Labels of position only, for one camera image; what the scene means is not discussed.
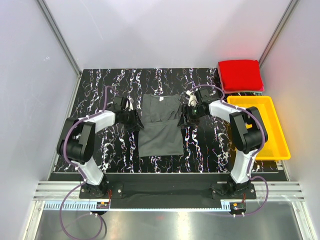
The folded red t-shirt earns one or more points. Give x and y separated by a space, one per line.
245 67

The white slotted cable duct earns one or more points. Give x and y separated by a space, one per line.
139 206

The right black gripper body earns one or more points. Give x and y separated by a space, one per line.
194 113

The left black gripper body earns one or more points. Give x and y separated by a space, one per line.
130 120

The left aluminium frame post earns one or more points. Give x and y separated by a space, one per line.
58 36

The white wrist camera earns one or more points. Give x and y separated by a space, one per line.
129 105
192 99

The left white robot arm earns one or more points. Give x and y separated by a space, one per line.
77 139

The yellow plastic bin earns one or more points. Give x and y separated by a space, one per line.
276 147

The right aluminium frame post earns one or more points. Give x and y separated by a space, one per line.
292 5

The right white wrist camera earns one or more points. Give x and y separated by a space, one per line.
192 99

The grey t-shirt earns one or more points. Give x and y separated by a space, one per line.
161 135

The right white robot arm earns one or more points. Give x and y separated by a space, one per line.
248 133

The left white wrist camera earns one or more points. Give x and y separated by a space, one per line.
129 105

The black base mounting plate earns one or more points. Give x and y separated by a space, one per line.
172 187

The aluminium frame post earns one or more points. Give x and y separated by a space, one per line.
292 5
58 36

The aluminium rail profile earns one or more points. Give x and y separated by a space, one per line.
277 190

